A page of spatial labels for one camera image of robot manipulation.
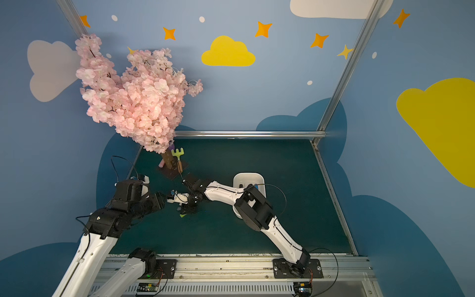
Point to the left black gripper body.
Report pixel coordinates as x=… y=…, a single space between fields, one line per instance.
x=158 y=200

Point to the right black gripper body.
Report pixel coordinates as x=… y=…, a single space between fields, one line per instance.
x=191 y=182

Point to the white storage box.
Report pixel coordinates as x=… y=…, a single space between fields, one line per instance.
x=246 y=179

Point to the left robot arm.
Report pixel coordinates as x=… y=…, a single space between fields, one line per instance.
x=101 y=233

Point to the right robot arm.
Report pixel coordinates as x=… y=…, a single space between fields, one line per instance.
x=251 y=206

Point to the green toy rake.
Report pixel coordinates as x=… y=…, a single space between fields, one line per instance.
x=178 y=153

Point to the left circuit board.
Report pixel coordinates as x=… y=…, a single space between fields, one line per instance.
x=147 y=288

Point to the circuit board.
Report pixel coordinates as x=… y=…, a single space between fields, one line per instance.
x=302 y=289
x=147 y=288

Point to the pink cherry blossom tree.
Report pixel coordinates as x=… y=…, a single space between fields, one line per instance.
x=144 y=103

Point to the right circuit board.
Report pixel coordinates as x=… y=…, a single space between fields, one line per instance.
x=302 y=289

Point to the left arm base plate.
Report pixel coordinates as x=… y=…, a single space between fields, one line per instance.
x=163 y=268

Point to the aluminium front rail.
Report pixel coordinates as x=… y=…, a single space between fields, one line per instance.
x=228 y=274

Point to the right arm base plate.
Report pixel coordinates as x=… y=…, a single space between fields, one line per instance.
x=285 y=269

